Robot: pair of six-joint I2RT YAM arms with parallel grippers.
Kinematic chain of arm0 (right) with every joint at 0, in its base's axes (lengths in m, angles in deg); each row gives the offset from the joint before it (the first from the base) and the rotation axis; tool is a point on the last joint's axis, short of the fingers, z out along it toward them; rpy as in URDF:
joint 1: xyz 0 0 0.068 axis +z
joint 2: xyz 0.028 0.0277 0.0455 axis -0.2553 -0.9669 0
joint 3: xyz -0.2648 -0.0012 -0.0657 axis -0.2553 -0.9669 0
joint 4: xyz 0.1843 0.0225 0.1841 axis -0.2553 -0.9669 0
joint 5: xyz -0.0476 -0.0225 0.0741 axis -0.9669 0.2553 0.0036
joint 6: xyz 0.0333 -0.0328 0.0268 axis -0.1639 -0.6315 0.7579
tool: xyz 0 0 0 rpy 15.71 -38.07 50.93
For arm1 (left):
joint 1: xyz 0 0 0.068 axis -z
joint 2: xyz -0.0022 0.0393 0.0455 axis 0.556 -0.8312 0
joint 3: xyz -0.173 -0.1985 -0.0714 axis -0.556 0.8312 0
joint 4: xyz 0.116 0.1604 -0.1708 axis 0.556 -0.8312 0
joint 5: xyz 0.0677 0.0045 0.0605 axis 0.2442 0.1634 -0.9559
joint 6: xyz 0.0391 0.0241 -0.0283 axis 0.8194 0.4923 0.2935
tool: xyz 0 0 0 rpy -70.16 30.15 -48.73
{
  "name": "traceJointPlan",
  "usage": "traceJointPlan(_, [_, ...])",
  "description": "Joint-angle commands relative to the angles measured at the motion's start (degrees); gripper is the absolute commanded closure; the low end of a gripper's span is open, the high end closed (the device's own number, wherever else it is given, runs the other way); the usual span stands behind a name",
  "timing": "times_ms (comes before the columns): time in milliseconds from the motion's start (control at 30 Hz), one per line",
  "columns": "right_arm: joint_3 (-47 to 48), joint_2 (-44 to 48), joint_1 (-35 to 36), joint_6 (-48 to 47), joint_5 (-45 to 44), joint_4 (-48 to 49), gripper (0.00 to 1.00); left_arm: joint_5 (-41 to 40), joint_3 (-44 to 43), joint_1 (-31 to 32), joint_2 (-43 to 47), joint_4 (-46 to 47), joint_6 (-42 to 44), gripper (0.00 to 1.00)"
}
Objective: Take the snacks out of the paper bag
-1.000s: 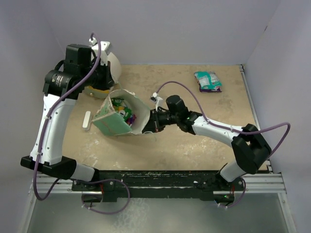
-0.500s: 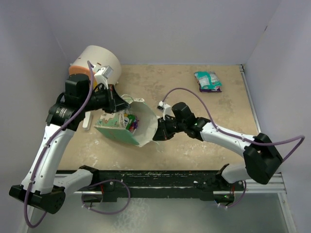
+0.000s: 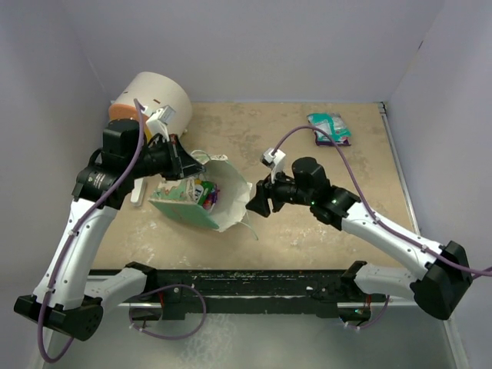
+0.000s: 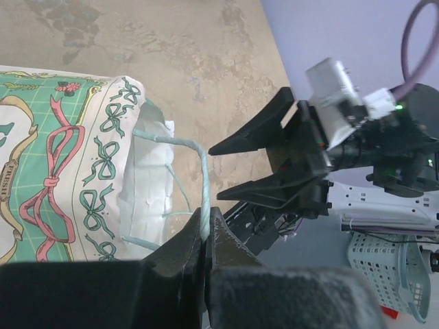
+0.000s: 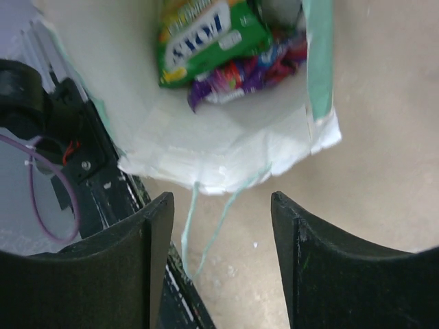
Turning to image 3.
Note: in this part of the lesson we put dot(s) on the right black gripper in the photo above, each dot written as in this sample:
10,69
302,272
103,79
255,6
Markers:
271,196

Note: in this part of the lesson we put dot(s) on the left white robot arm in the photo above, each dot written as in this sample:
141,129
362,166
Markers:
63,301

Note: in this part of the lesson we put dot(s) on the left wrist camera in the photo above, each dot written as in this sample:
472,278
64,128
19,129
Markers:
157,123

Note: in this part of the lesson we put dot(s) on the green fox's candy bag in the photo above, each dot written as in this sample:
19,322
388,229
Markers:
202,189
210,200

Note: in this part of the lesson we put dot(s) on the white cylinder orange rim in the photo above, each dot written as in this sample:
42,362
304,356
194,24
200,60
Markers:
154,91

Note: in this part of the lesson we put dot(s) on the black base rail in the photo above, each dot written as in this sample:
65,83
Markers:
322,293

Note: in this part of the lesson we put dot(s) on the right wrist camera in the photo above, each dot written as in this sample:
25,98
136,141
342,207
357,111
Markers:
275,161

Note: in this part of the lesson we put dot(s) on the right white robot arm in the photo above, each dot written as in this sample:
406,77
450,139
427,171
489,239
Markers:
341,209

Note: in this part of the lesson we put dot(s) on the small white flat bar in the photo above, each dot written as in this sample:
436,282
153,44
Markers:
138,192

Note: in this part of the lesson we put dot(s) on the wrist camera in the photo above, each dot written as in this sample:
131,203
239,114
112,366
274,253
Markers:
157,123
275,161

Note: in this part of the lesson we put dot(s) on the green floral paper bag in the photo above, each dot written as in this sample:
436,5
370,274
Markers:
174,199

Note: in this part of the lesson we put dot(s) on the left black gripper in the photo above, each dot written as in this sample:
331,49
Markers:
175,157

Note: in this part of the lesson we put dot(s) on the purple Fox's candy bag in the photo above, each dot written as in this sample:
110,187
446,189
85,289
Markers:
323,140

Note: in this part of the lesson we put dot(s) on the teal Fox's candy bag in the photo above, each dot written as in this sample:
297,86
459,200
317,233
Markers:
331,123

